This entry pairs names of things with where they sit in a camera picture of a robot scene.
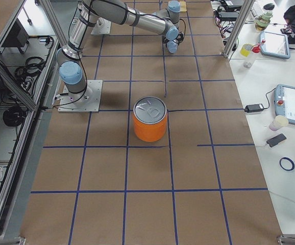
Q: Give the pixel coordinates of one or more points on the black power adapter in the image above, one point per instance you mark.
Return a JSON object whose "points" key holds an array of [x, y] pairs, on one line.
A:
{"points": [[251, 108]]}

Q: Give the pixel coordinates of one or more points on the blue tape roll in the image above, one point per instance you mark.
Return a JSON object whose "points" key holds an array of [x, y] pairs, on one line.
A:
{"points": [[287, 164]]}

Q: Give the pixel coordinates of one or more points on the wooden mug stand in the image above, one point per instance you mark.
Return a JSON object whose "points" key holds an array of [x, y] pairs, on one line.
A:
{"points": [[183, 6]]}

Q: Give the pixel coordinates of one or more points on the black smartphone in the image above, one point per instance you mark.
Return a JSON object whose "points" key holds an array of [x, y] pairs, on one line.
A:
{"points": [[274, 141]]}

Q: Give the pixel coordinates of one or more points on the paper cup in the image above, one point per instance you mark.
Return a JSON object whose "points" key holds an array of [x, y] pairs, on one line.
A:
{"points": [[279, 122]]}

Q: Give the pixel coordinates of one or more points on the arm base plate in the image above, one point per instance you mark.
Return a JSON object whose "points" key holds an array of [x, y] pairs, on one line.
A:
{"points": [[104, 31], [89, 101]]}

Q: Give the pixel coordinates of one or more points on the teach pendant far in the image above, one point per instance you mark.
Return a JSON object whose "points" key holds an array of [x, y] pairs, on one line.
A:
{"points": [[274, 45]]}

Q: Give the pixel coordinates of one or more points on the yellow tape roll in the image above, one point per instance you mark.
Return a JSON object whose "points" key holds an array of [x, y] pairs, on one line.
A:
{"points": [[246, 49]]}

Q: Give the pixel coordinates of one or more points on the green glass bottle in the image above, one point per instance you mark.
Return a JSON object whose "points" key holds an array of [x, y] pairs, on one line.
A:
{"points": [[264, 19]]}

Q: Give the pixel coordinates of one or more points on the aluminium frame post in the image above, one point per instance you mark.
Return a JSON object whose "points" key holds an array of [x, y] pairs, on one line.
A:
{"points": [[245, 9]]}

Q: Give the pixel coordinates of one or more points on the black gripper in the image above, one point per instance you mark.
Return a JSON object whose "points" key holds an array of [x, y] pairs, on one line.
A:
{"points": [[164, 40]]}

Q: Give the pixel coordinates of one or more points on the teach pendant near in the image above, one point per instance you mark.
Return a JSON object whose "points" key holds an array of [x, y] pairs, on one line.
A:
{"points": [[284, 101]]}

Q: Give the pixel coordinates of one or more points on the orange canister with metal lid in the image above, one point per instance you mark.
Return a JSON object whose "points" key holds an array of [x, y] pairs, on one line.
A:
{"points": [[150, 117]]}

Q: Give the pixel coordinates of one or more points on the teach pendant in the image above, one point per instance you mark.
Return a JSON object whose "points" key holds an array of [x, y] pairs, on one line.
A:
{"points": [[274, 45], [284, 101]]}

